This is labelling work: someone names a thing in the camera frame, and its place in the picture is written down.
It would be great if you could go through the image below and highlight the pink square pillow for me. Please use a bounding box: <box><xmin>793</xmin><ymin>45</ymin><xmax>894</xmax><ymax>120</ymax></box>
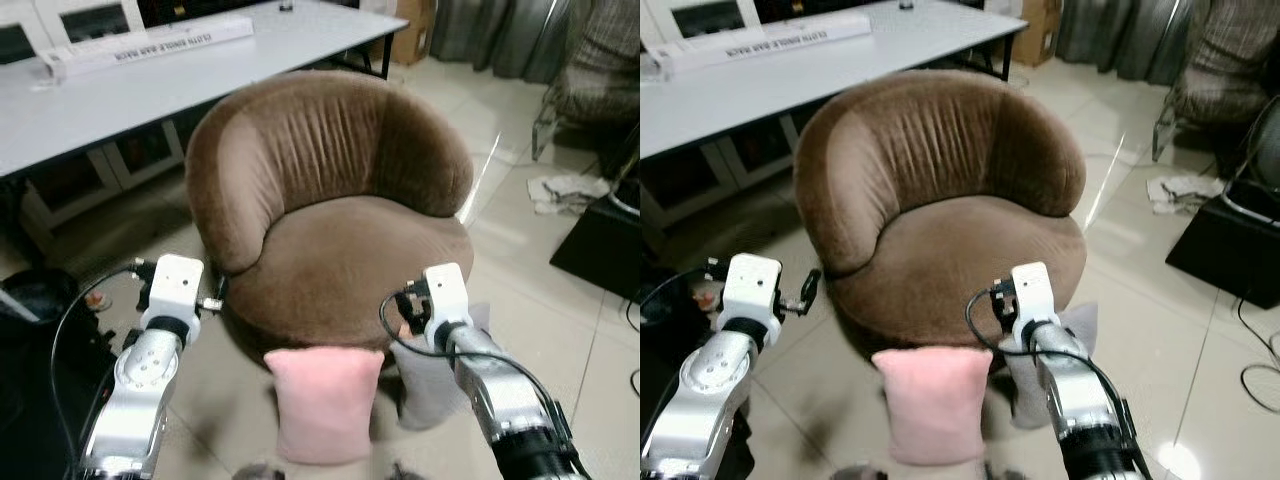
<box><xmin>263</xmin><ymin>347</ymin><xmax>386</xmax><ymax>466</ymax></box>
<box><xmin>870</xmin><ymin>345</ymin><xmax>996</xmax><ymax>467</ymax></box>

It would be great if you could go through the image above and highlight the brown velvet round sofa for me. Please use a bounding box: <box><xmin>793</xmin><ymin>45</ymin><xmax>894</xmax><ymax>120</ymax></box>
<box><xmin>793</xmin><ymin>68</ymin><xmax>1088</xmax><ymax>351</ymax></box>
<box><xmin>185</xmin><ymin>68</ymin><xmax>476</xmax><ymax>351</ymax></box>

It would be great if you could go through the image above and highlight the grey square pillow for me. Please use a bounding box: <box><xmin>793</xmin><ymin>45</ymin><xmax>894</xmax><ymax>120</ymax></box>
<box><xmin>1000</xmin><ymin>303</ymin><xmax>1099</xmax><ymax>429</ymax></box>
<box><xmin>395</xmin><ymin>303</ymin><xmax>493</xmax><ymax>431</ymax></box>

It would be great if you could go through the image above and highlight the white low cabinet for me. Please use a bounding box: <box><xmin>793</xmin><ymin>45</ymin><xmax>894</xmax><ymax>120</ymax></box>
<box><xmin>20</xmin><ymin>120</ymin><xmax>191</xmax><ymax>251</ymax></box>
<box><xmin>640</xmin><ymin>125</ymin><xmax>801</xmax><ymax>226</ymax></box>

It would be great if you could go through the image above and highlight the black bag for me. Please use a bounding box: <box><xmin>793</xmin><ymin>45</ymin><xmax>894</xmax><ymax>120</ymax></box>
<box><xmin>0</xmin><ymin>268</ymin><xmax>111</xmax><ymax>480</ymax></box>

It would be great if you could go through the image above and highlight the white crumpled cloth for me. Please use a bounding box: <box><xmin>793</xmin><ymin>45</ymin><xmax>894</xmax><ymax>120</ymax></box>
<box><xmin>527</xmin><ymin>174</ymin><xmax>611</xmax><ymax>216</ymax></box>
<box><xmin>1147</xmin><ymin>175</ymin><xmax>1226</xmax><ymax>214</ymax></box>

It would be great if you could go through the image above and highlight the black box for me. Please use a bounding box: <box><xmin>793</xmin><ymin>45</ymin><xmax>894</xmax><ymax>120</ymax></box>
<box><xmin>1165</xmin><ymin>190</ymin><xmax>1280</xmax><ymax>309</ymax></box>
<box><xmin>550</xmin><ymin>180</ymin><xmax>641</xmax><ymax>301</ymax></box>

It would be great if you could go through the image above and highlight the white long table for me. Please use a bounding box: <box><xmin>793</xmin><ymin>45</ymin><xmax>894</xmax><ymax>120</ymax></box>
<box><xmin>0</xmin><ymin>0</ymin><xmax>409</xmax><ymax>181</ymax></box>
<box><xmin>640</xmin><ymin>0</ymin><xmax>1029</xmax><ymax>161</ymax></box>

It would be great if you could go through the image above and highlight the long white printed carton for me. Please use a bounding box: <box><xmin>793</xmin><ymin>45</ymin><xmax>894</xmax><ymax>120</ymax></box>
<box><xmin>645</xmin><ymin>12</ymin><xmax>873</xmax><ymax>81</ymax></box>
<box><xmin>40</xmin><ymin>14</ymin><xmax>254</xmax><ymax>81</ymax></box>

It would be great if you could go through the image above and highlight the brown cardboard box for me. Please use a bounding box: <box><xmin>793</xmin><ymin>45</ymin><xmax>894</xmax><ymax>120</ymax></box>
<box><xmin>385</xmin><ymin>0</ymin><xmax>438</xmax><ymax>67</ymax></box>
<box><xmin>1010</xmin><ymin>0</ymin><xmax>1063</xmax><ymax>67</ymax></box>

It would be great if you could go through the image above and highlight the grey curtain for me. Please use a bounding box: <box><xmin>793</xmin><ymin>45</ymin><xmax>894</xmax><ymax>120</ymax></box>
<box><xmin>1055</xmin><ymin>0</ymin><xmax>1201</xmax><ymax>86</ymax></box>
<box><xmin>430</xmin><ymin>0</ymin><xmax>571</xmax><ymax>86</ymax></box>

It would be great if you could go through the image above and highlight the plaid upholstered chair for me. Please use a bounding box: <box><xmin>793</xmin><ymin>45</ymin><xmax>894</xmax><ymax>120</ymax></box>
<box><xmin>1150</xmin><ymin>0</ymin><xmax>1280</xmax><ymax>166</ymax></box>
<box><xmin>530</xmin><ymin>0</ymin><xmax>641</xmax><ymax>161</ymax></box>

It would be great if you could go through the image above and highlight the white glass-door cabinet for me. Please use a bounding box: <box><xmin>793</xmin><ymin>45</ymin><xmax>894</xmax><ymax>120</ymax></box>
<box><xmin>640</xmin><ymin>0</ymin><xmax>761</xmax><ymax>53</ymax></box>
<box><xmin>0</xmin><ymin>0</ymin><xmax>146</xmax><ymax>66</ymax></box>

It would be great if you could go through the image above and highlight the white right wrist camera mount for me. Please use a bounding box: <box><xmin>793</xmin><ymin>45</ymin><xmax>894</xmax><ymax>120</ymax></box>
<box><xmin>1010</xmin><ymin>262</ymin><xmax>1059</xmax><ymax>326</ymax></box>
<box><xmin>422</xmin><ymin>263</ymin><xmax>473</xmax><ymax>331</ymax></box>

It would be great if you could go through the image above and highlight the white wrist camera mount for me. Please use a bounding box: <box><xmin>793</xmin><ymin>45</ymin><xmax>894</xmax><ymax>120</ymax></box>
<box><xmin>422</xmin><ymin>263</ymin><xmax>473</xmax><ymax>331</ymax></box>
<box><xmin>1010</xmin><ymin>262</ymin><xmax>1059</xmax><ymax>326</ymax></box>
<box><xmin>718</xmin><ymin>253</ymin><xmax>783</xmax><ymax>323</ymax></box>
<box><xmin>140</xmin><ymin>254</ymin><xmax>206</xmax><ymax>326</ymax></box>

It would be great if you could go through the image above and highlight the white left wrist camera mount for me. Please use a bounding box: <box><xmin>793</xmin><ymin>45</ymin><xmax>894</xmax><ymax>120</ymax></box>
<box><xmin>718</xmin><ymin>253</ymin><xmax>783</xmax><ymax>323</ymax></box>
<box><xmin>140</xmin><ymin>254</ymin><xmax>206</xmax><ymax>326</ymax></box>

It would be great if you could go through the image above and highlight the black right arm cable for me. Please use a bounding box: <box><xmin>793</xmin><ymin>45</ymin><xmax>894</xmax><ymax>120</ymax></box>
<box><xmin>964</xmin><ymin>288</ymin><xmax>1131</xmax><ymax>431</ymax></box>
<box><xmin>379</xmin><ymin>293</ymin><xmax>566</xmax><ymax>441</ymax></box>

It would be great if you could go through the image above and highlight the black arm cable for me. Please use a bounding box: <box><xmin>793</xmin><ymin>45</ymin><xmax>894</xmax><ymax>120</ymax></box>
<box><xmin>379</xmin><ymin>293</ymin><xmax>566</xmax><ymax>441</ymax></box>
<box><xmin>50</xmin><ymin>262</ymin><xmax>151</xmax><ymax>471</ymax></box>
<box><xmin>964</xmin><ymin>288</ymin><xmax>1131</xmax><ymax>431</ymax></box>
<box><xmin>640</xmin><ymin>266</ymin><xmax>723</xmax><ymax>313</ymax></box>

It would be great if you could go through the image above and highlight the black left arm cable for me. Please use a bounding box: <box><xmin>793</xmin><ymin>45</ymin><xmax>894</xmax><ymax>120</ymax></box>
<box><xmin>640</xmin><ymin>266</ymin><xmax>723</xmax><ymax>313</ymax></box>
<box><xmin>50</xmin><ymin>262</ymin><xmax>151</xmax><ymax>471</ymax></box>

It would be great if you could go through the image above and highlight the black floor cable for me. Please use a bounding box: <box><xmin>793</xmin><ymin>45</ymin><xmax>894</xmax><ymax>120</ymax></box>
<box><xmin>1237</xmin><ymin>295</ymin><xmax>1280</xmax><ymax>403</ymax></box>

